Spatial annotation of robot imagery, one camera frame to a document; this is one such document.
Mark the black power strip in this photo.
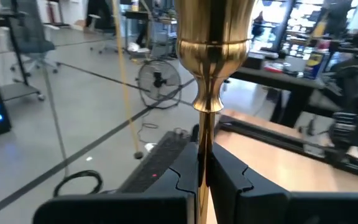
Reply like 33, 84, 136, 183
116, 130, 195, 194

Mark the black coiled floor cable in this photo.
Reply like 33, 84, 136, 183
53, 170, 104, 197

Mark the grey office chair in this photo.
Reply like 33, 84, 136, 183
9, 0, 62, 75

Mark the black floor fan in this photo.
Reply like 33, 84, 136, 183
136, 58, 182, 110

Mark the person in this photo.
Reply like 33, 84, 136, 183
127, 18, 152, 54

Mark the black desk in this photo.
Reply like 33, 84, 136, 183
230, 67, 326, 128

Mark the yellow and blue box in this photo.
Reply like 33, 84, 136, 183
303, 51, 331, 80

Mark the black table edge rail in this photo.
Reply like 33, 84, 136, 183
218, 114, 358, 183

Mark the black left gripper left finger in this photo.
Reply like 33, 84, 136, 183
32, 141, 200, 224

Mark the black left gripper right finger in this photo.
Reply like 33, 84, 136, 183
208, 142, 358, 224

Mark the yellow hanging cord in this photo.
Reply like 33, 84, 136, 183
112, 0, 144, 160

